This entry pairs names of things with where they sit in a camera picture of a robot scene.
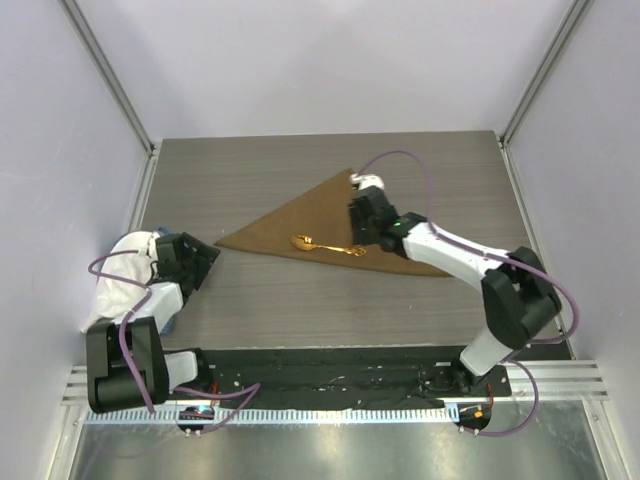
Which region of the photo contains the brown cloth napkin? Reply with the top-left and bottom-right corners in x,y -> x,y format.
216,169 -> 448,277

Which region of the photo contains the gold spoon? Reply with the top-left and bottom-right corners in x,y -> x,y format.
290,235 -> 367,257

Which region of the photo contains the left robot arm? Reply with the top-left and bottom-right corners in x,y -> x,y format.
82,230 -> 220,414

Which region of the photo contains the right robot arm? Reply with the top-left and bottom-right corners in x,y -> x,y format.
348,175 -> 561,395

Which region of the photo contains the white cloth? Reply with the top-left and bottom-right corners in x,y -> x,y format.
80,230 -> 162,334

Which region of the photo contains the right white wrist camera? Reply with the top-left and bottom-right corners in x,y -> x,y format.
349,173 -> 385,191

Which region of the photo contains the slotted cable duct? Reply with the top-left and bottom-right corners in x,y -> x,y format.
84,404 -> 459,426

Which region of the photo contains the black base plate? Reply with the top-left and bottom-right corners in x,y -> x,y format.
204,346 -> 512,411

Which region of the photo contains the left aluminium frame post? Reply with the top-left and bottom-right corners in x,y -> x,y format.
59,0 -> 154,156

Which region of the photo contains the aluminium frame post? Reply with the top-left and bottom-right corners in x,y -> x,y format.
59,0 -> 154,156
499,0 -> 596,146

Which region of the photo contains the aluminium front rail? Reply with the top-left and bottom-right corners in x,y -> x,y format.
61,360 -> 609,406

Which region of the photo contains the right aluminium frame post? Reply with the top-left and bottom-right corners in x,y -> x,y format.
499,0 -> 596,146

